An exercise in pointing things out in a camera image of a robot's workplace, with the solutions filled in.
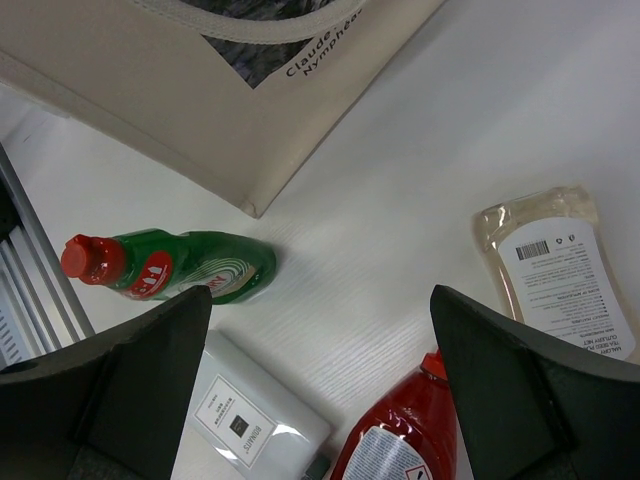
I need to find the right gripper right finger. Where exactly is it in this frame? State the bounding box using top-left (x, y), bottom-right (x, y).
top-left (430, 285), bottom-right (639, 479)

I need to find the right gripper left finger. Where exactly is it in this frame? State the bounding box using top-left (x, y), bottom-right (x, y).
top-left (1, 286), bottom-right (212, 479)

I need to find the green bottle red cap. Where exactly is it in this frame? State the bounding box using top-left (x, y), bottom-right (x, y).
top-left (60, 229), bottom-right (278, 305)

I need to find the beige canvas tote bag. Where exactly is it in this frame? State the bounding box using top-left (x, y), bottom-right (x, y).
top-left (1, 1), bottom-right (438, 218)

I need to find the red bottle white label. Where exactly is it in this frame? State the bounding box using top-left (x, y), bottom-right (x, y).
top-left (331, 351), bottom-right (457, 480)

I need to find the white rectangular bottle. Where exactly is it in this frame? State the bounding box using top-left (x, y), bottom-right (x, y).
top-left (186, 330), bottom-right (331, 479)

